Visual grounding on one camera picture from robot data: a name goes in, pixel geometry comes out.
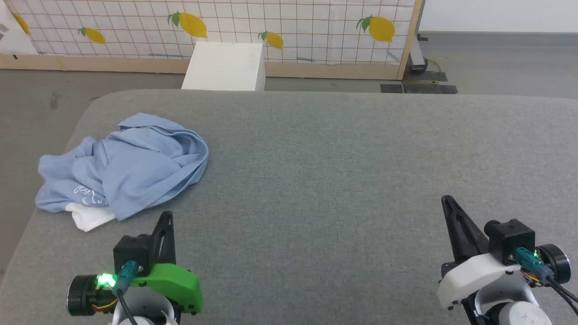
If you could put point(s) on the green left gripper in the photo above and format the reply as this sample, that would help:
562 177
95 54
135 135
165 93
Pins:
176 282

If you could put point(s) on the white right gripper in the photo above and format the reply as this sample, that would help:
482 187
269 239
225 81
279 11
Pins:
474 275

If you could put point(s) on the light blue t-shirt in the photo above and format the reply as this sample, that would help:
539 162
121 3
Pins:
135 167

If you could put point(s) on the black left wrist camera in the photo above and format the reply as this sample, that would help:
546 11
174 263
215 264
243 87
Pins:
133 250

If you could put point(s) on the black floor plates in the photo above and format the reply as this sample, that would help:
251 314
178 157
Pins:
429 85

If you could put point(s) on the grey metal partition foot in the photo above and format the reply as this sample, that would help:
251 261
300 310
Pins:
417 58

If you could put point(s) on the white box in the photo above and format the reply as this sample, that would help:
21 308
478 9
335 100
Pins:
226 65

